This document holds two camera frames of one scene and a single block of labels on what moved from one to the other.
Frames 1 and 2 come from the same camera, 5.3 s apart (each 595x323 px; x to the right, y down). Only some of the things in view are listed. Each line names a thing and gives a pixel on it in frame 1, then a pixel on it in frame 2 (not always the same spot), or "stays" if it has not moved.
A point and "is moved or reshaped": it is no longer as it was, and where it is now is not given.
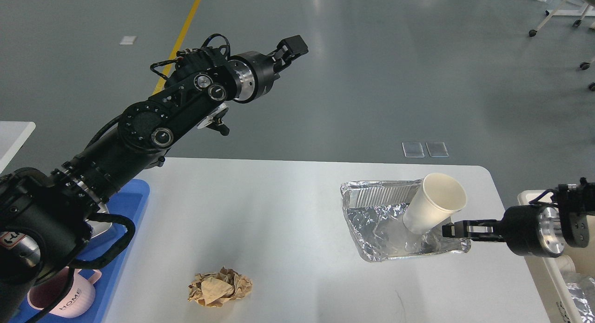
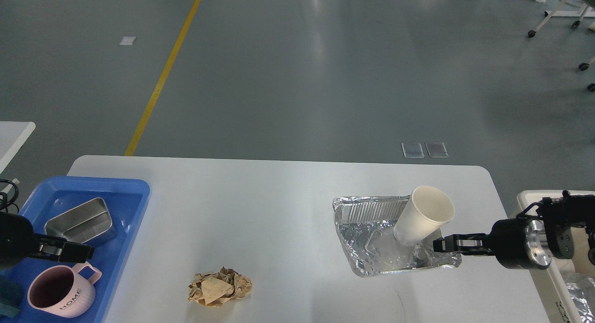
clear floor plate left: [413, 149] stays
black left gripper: [257, 72] → [18, 240]
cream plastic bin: [548, 273] stays
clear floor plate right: [437, 149] stays
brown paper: [213, 289] stays
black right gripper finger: [475, 236] → [475, 250]
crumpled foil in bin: [581, 290] stays
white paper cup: [440, 197] is moved or reshaped
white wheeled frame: [588, 10] stays
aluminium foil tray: [373, 211] is moved or reshaped
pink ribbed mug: [77, 299] stays
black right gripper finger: [472, 227] → [459, 240]
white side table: [13, 135] stays
